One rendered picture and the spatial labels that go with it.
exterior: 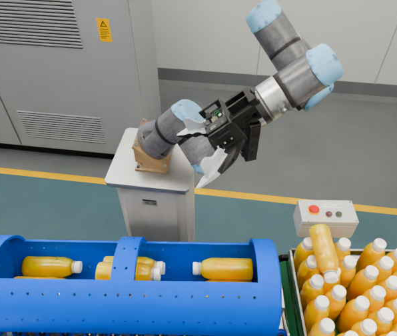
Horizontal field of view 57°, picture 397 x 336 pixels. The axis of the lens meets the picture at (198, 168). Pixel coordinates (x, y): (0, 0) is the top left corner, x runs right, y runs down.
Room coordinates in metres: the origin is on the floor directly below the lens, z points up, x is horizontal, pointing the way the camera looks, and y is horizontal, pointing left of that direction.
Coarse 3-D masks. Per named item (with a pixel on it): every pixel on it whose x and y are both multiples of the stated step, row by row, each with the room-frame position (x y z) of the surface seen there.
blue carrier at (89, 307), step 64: (0, 256) 0.62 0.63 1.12; (64, 256) 0.67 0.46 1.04; (128, 256) 0.55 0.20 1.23; (192, 256) 0.66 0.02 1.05; (256, 256) 0.55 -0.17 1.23; (0, 320) 0.41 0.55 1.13; (64, 320) 0.41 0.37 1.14; (128, 320) 0.41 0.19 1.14; (192, 320) 0.40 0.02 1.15; (256, 320) 0.40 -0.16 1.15
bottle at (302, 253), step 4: (300, 244) 0.70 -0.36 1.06; (296, 248) 0.70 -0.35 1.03; (300, 248) 0.69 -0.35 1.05; (304, 248) 0.68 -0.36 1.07; (312, 248) 0.68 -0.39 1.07; (296, 252) 0.69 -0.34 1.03; (300, 252) 0.68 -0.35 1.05; (304, 252) 0.67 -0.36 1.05; (308, 252) 0.67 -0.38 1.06; (312, 252) 0.67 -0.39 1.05; (296, 256) 0.68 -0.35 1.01; (300, 256) 0.67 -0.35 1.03; (304, 256) 0.66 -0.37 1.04; (296, 260) 0.68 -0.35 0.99; (300, 260) 0.67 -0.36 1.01; (296, 264) 0.67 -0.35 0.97; (296, 268) 0.67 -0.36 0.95; (296, 272) 0.66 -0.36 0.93
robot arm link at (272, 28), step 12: (264, 0) 0.78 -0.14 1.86; (252, 12) 0.76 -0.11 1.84; (264, 12) 0.75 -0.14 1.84; (276, 12) 0.75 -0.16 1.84; (252, 24) 0.76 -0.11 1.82; (264, 24) 0.74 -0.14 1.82; (276, 24) 0.73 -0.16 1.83; (288, 24) 0.74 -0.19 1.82; (264, 36) 0.73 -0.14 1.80; (276, 36) 0.72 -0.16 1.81; (288, 36) 0.72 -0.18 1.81; (300, 36) 1.04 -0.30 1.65; (264, 48) 0.73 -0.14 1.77; (276, 48) 0.71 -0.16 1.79
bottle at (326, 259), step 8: (320, 224) 0.72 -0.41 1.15; (312, 232) 0.70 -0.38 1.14; (320, 232) 0.69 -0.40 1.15; (328, 232) 0.69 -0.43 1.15; (312, 240) 0.67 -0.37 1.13; (320, 240) 0.66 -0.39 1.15; (328, 240) 0.66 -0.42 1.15; (320, 248) 0.63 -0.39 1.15; (328, 248) 0.63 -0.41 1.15; (320, 256) 0.60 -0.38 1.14; (328, 256) 0.60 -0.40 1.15; (336, 256) 0.60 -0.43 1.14; (320, 264) 0.58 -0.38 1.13; (328, 264) 0.57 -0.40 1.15; (336, 264) 0.58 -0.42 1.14; (328, 272) 0.55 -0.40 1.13; (336, 272) 0.56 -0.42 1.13
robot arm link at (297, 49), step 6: (300, 42) 0.72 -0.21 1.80; (288, 48) 0.70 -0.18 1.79; (294, 48) 0.70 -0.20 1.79; (300, 48) 0.70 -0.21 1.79; (306, 48) 0.72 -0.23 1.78; (282, 54) 0.70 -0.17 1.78; (288, 54) 0.69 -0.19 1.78; (294, 54) 0.69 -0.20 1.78; (300, 54) 0.69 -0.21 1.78; (276, 60) 0.70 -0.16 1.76; (282, 60) 0.69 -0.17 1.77; (288, 60) 0.69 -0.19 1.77; (294, 60) 0.68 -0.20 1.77; (276, 66) 0.70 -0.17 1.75; (282, 66) 0.69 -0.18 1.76
